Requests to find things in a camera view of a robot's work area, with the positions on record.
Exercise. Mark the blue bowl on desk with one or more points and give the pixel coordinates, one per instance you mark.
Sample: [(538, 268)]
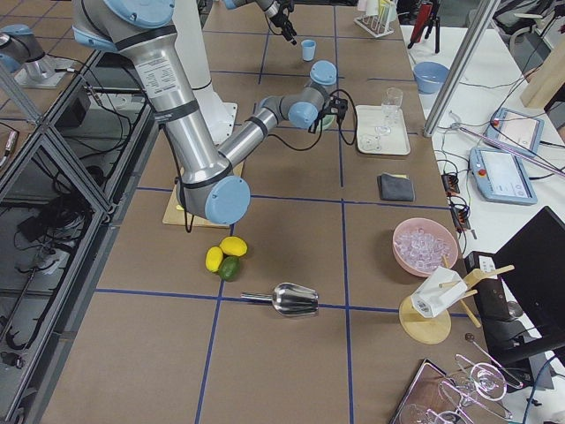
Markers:
[(430, 77)]

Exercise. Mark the round yellow lemon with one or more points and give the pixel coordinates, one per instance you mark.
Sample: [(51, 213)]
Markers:
[(234, 246)]

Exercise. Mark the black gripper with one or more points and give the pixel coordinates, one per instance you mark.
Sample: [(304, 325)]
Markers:
[(277, 17)]

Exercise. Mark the black monitor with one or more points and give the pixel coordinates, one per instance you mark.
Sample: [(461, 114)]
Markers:
[(537, 283)]

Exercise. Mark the white wire cup rack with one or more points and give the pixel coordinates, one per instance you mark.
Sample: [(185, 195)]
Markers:
[(377, 17)]

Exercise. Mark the pink bowl of ice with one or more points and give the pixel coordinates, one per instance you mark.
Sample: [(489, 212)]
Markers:
[(421, 245)]

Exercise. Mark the glasses on metal tray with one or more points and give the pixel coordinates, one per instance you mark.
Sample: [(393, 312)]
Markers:
[(473, 393)]

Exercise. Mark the black tripod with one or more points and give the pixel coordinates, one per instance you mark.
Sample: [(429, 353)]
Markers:
[(428, 20)]

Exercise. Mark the yellow lemon elongated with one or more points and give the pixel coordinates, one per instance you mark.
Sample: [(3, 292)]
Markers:
[(214, 258)]

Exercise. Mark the clear wine glass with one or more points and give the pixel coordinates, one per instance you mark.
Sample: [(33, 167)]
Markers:
[(389, 109)]

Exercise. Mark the light blue cup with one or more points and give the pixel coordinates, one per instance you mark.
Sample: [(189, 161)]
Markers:
[(308, 49)]

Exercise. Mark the near teach pendant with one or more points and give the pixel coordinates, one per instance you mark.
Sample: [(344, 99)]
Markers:
[(501, 177)]

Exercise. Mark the white paper carton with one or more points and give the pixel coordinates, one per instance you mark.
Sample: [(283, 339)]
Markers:
[(438, 292)]

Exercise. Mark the far teach pendant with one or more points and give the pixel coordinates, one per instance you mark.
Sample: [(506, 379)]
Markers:
[(516, 131)]

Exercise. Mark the cream bear tray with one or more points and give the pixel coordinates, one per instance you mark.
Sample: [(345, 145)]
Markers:
[(376, 138)]

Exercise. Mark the green bowl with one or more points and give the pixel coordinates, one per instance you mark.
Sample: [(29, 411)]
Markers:
[(325, 123)]

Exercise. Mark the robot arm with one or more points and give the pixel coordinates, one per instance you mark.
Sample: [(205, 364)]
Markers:
[(234, 4), (164, 42)]

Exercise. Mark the aluminium frame post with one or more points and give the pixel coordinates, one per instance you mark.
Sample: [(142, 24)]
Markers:
[(471, 40)]

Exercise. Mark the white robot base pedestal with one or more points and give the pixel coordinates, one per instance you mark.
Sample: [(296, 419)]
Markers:
[(220, 116)]

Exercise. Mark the steel ice scoop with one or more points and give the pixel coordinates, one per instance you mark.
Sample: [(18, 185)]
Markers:
[(289, 299)]

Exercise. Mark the teach pendant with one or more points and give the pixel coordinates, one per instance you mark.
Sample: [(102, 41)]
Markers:
[(516, 131), (501, 177)]

